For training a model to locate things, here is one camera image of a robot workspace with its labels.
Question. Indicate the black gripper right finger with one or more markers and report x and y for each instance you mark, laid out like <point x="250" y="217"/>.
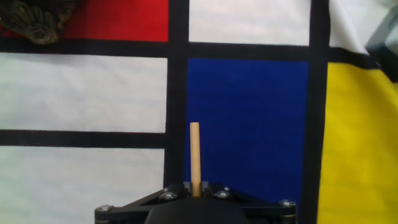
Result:
<point x="267" y="211"/>

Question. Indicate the thin wooden stick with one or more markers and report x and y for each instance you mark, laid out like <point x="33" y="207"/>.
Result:
<point x="195" y="155"/>

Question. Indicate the Mondrian pattern tablecloth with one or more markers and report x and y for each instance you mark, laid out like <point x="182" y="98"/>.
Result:
<point x="248" y="124"/>

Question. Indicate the antique brass rotary phone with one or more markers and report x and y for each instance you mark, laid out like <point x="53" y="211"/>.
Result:
<point x="34" y="25"/>

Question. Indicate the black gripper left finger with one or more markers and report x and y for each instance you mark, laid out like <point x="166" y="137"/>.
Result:
<point x="130" y="211"/>

